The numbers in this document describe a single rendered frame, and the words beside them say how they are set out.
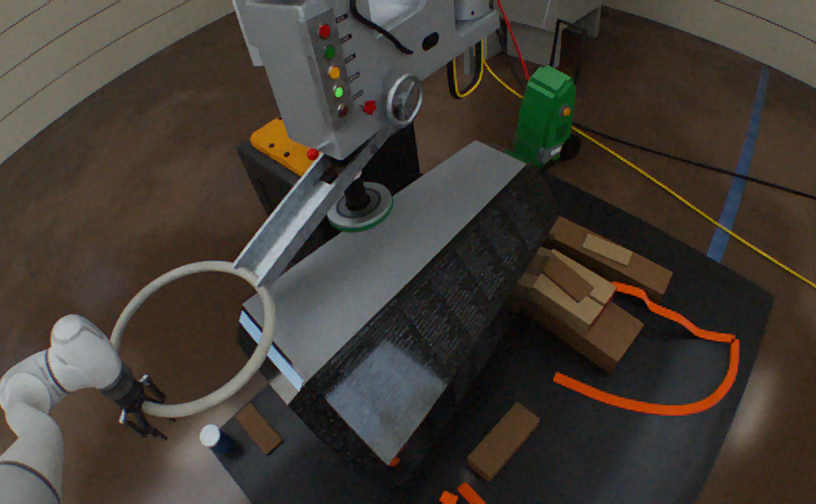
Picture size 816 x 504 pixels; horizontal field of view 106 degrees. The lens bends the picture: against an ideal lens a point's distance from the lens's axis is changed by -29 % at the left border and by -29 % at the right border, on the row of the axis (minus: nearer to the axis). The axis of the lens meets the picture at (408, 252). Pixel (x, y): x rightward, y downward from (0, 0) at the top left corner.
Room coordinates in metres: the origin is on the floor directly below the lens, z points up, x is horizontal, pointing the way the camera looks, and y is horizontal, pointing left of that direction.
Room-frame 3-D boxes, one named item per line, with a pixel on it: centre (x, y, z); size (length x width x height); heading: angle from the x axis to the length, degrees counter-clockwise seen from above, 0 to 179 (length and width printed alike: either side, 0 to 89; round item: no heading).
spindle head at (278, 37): (1.10, 0.07, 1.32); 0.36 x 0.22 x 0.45; 134
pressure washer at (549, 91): (2.15, -1.00, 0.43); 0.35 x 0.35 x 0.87; 24
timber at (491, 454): (0.40, -0.23, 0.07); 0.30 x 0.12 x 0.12; 127
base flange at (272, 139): (1.66, 0.29, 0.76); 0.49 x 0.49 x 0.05; 39
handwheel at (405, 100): (1.04, -0.04, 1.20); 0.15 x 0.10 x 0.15; 134
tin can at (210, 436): (0.58, 0.97, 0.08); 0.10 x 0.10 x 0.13
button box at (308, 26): (0.91, 0.10, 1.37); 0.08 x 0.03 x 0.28; 134
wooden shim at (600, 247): (1.17, -0.97, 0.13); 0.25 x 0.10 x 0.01; 47
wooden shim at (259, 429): (0.64, 0.79, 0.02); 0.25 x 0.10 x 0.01; 39
